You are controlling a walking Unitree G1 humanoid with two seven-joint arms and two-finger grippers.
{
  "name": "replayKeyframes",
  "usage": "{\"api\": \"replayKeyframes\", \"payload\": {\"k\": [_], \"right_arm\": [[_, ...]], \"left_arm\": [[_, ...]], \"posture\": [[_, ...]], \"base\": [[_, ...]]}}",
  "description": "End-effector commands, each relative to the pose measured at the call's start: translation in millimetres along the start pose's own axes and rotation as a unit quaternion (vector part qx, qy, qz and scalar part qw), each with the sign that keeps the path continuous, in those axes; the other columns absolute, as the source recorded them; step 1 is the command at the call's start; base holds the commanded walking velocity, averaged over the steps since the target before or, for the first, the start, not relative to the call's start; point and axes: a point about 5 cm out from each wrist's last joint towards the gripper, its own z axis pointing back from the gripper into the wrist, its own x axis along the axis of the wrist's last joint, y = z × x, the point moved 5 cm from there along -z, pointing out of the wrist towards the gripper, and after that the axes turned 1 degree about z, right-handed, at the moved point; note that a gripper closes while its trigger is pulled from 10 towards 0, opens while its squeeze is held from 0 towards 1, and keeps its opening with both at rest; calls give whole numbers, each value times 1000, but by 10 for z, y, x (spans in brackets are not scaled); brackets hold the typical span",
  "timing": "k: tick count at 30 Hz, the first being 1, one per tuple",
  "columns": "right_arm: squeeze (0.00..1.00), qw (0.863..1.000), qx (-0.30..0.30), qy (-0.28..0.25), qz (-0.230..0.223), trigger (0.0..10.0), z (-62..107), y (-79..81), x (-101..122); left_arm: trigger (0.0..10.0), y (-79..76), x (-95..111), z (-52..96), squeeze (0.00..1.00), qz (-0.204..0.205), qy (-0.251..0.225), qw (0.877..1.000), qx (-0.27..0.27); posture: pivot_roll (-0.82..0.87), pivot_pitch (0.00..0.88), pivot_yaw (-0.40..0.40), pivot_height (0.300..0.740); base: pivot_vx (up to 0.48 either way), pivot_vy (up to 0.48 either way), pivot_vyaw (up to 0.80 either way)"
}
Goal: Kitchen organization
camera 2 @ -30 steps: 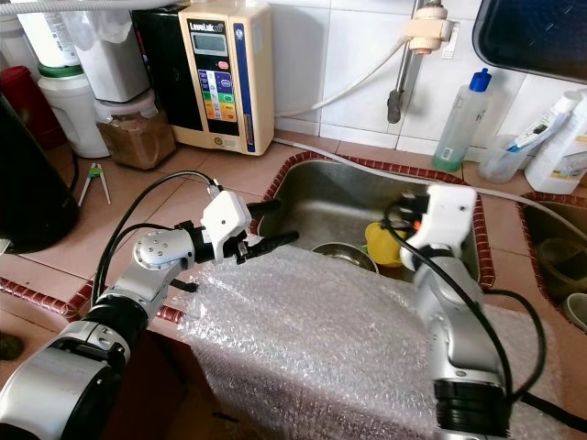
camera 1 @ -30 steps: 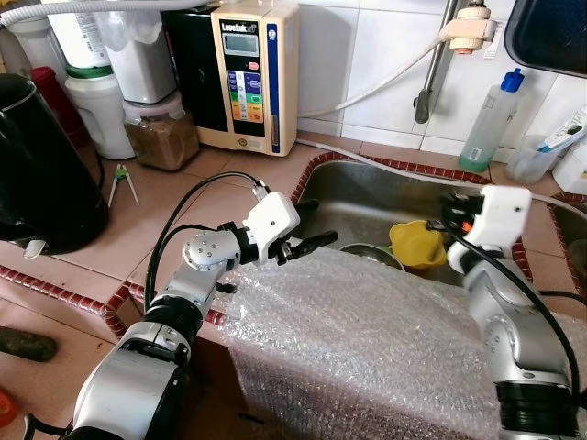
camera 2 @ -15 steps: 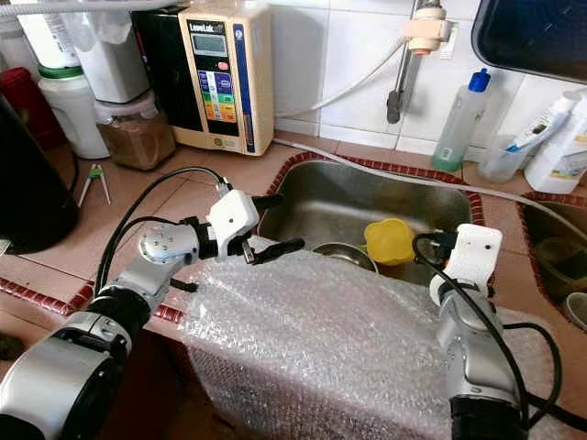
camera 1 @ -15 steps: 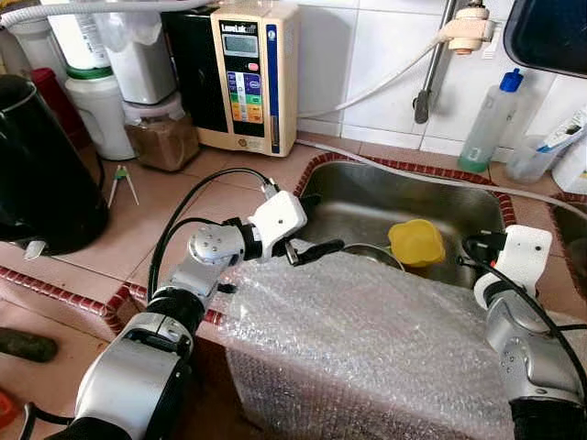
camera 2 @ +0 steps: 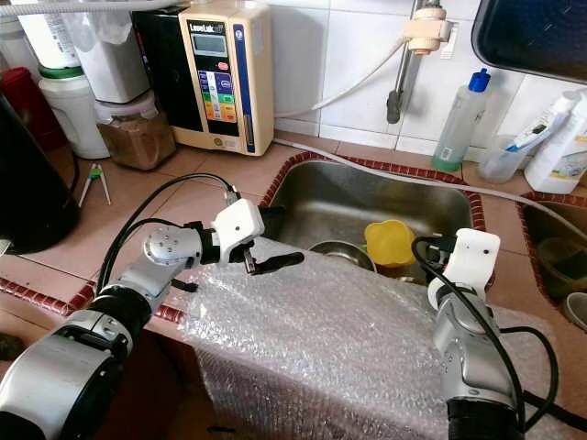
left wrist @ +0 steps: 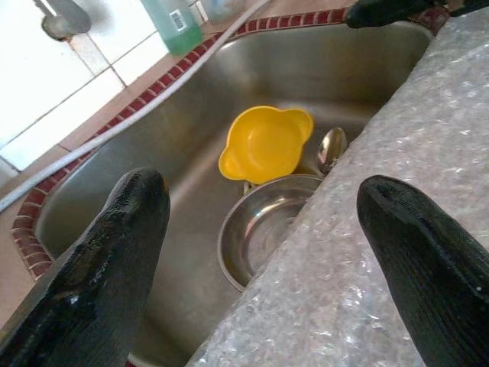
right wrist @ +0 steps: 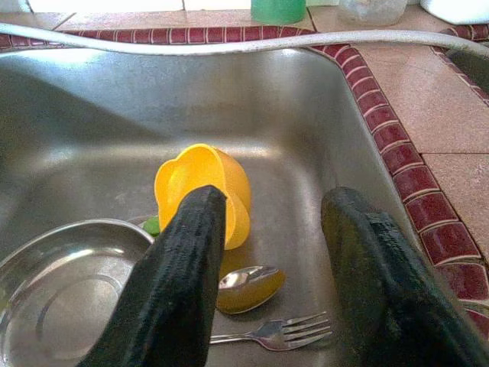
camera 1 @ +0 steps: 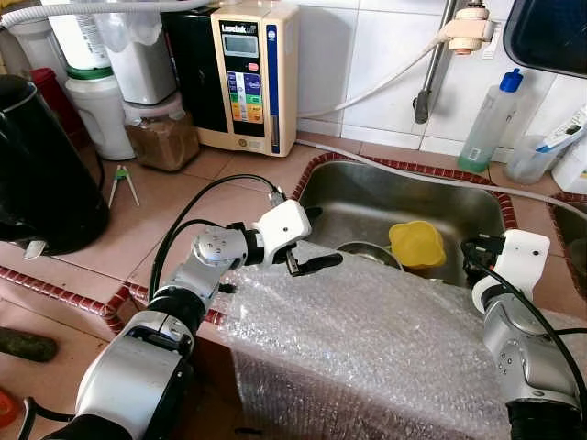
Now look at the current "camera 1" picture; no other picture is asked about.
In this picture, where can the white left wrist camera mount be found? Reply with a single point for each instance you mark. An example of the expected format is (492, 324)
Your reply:
(282, 227)

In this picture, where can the white plastic bottle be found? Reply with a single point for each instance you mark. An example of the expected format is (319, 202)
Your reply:
(573, 172)

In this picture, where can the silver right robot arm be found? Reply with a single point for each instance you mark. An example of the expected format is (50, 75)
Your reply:
(527, 357)

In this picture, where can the stainless steel sink basin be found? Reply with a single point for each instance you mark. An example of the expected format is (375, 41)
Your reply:
(573, 247)
(385, 197)

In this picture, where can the black box appliance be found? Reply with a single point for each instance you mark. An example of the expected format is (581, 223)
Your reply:
(193, 73)

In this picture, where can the jar with brown contents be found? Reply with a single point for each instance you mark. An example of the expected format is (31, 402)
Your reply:
(160, 139)

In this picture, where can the dark blue tray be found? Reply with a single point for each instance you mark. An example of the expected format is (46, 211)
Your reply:
(550, 35)

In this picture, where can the dark oblong object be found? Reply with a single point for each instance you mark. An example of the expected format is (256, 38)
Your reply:
(27, 345)

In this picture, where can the yellow plastic bowl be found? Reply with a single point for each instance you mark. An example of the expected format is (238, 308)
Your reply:
(417, 246)

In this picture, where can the round stainless steel dish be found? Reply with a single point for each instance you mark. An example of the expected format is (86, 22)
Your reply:
(362, 252)

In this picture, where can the beige water ionizer machine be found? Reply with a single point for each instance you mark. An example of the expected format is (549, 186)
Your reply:
(261, 78)

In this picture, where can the black tape strip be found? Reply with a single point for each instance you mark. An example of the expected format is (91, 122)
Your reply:
(226, 288)

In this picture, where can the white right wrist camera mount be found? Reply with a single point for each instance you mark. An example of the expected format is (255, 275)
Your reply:
(518, 266)

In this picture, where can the white and blue tube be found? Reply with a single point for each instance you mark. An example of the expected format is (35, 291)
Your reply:
(561, 131)

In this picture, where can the white labelled bottle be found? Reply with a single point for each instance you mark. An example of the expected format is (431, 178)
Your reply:
(78, 41)

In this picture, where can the clear bubble wrap sheet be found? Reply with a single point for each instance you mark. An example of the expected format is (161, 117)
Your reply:
(367, 348)

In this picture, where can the clear bottle with blue cap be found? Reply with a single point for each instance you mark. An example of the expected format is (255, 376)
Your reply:
(484, 130)

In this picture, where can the white plastic container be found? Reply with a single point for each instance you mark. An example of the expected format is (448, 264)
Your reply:
(142, 66)

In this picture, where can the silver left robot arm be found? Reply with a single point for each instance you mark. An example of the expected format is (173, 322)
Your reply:
(138, 385)

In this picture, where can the grey metal tap pipe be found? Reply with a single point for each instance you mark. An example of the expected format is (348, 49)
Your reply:
(431, 78)

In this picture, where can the beige tap diverter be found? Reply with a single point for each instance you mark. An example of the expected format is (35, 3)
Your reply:
(468, 32)

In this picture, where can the clear plastic cup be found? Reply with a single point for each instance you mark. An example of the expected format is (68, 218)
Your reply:
(526, 165)

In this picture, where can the red container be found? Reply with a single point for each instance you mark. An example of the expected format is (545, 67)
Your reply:
(55, 103)

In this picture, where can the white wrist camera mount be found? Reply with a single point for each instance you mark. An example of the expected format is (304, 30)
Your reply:
(518, 266)
(282, 227)

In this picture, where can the black electric kettle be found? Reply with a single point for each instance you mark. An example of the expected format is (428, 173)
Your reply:
(46, 174)

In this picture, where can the white jug with green lid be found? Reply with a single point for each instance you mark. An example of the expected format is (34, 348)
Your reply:
(99, 117)

